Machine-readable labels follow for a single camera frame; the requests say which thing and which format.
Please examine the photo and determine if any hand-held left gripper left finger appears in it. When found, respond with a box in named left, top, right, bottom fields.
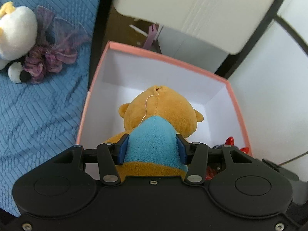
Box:
left=52, top=133, right=130, bottom=186

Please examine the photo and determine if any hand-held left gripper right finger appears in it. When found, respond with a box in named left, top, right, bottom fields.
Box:
left=176, top=133, right=256, bottom=186

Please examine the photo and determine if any orange teddy bear blue shirt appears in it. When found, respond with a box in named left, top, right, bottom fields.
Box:
left=103, top=85, right=204, bottom=182

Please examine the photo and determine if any pink cardboard box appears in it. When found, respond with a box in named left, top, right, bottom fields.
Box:
left=76, top=41, right=253, bottom=181

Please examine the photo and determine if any white duck plush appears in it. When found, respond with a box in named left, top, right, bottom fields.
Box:
left=0, top=1, right=39, bottom=70

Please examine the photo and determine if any red toy car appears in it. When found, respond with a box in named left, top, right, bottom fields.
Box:
left=206, top=136, right=251, bottom=181

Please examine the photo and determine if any blue textured blanket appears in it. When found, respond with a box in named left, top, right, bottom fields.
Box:
left=0, top=0, right=106, bottom=218

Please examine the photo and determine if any purple gift bag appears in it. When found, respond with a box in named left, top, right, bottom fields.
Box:
left=143, top=24, right=160, bottom=51

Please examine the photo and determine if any black metal bar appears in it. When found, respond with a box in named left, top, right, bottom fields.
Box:
left=274, top=14, right=308, bottom=53

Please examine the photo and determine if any white chair with black frame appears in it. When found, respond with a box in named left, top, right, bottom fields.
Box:
left=88, top=0, right=295, bottom=80

